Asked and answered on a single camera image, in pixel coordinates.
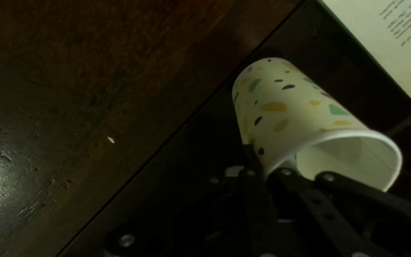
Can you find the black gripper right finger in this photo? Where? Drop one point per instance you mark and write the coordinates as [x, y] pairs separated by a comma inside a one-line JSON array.
[[310, 208]]

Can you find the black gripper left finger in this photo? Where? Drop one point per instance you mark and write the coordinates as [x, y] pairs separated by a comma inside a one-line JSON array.
[[257, 204]]

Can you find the white speckled paper cup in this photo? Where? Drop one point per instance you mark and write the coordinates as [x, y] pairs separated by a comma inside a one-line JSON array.
[[285, 108]]

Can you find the white paperback book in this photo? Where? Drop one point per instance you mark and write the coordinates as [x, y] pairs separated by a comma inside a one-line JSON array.
[[385, 37]]

